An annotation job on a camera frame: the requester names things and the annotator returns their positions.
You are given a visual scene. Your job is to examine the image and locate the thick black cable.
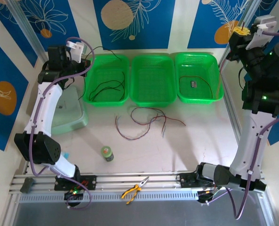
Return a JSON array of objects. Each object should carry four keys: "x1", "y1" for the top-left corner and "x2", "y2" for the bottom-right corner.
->
[{"x1": 89, "y1": 71, "x2": 127, "y2": 102}]

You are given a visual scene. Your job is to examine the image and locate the thin black cable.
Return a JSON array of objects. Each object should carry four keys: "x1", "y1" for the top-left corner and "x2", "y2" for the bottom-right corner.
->
[{"x1": 82, "y1": 46, "x2": 127, "y2": 102}]

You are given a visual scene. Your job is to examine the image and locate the thick red cable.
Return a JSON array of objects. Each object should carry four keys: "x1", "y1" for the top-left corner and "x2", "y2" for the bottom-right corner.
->
[{"x1": 178, "y1": 75, "x2": 213, "y2": 97}]

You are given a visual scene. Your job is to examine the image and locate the red blue twisted cable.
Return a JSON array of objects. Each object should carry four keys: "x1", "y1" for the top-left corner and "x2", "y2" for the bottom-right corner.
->
[
  {"x1": 115, "y1": 114, "x2": 154, "y2": 141},
  {"x1": 130, "y1": 107, "x2": 167, "y2": 138}
]

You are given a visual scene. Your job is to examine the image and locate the green plastic mesh basket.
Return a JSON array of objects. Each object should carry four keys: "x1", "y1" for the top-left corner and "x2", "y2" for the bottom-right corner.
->
[
  {"x1": 129, "y1": 54, "x2": 177, "y2": 108},
  {"x1": 175, "y1": 52, "x2": 224, "y2": 104},
  {"x1": 82, "y1": 54, "x2": 130, "y2": 108}
]

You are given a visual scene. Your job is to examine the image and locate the pale green lidded container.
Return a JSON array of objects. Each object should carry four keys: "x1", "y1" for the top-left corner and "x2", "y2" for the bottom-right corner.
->
[{"x1": 51, "y1": 88, "x2": 89, "y2": 135}]

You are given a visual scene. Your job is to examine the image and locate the small green jar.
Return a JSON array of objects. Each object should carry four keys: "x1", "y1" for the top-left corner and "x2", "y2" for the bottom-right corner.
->
[{"x1": 100, "y1": 145, "x2": 114, "y2": 162}]

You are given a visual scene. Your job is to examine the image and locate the grey block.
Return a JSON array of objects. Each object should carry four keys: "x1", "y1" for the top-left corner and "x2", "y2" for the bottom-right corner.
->
[{"x1": 20, "y1": 178, "x2": 36, "y2": 194}]

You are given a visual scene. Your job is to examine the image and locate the small black control board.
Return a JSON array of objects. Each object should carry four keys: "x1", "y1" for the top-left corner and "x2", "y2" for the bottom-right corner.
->
[
  {"x1": 64, "y1": 188, "x2": 85, "y2": 201},
  {"x1": 197, "y1": 189, "x2": 215, "y2": 205}
]

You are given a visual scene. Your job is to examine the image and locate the grey metal sheet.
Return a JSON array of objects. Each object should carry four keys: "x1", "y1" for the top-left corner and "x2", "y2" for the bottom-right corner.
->
[{"x1": 12, "y1": 202, "x2": 271, "y2": 226}]

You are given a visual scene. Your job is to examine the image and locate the aluminium corner post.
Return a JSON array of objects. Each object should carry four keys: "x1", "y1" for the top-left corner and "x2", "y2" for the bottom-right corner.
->
[
  {"x1": 6, "y1": 0, "x2": 55, "y2": 73},
  {"x1": 218, "y1": 0, "x2": 260, "y2": 69}
]

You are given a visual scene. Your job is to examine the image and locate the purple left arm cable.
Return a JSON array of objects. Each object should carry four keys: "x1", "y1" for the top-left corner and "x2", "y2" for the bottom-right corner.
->
[{"x1": 29, "y1": 37, "x2": 95, "y2": 210}]

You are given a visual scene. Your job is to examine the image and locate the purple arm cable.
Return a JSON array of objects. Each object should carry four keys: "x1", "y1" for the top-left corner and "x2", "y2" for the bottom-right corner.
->
[
  {"x1": 29, "y1": 37, "x2": 95, "y2": 210},
  {"x1": 225, "y1": 30, "x2": 279, "y2": 219}
]

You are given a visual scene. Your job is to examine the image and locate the aluminium side rail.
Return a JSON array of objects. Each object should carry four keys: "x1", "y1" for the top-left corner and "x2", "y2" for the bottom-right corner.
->
[{"x1": 220, "y1": 68, "x2": 243, "y2": 148}]

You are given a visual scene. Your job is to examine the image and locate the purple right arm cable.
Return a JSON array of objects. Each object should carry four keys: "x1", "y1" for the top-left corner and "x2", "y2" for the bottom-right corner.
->
[{"x1": 225, "y1": 30, "x2": 279, "y2": 219}]

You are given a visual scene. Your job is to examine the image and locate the aluminium rail frame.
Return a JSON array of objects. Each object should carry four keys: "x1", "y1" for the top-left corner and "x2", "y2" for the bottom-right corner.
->
[{"x1": 8, "y1": 170, "x2": 268, "y2": 196}]

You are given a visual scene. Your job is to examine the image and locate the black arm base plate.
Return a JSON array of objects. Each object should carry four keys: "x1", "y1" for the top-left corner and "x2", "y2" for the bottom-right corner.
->
[
  {"x1": 54, "y1": 174, "x2": 98, "y2": 191},
  {"x1": 176, "y1": 172, "x2": 202, "y2": 189}
]

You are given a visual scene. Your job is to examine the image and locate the slotted grey cable duct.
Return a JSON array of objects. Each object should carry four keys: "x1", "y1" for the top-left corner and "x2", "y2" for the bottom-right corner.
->
[{"x1": 18, "y1": 191, "x2": 199, "y2": 203}]

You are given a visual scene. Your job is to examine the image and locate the yellow handled pliers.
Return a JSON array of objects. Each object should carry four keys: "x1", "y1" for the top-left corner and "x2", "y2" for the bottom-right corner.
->
[{"x1": 120, "y1": 176, "x2": 150, "y2": 205}]

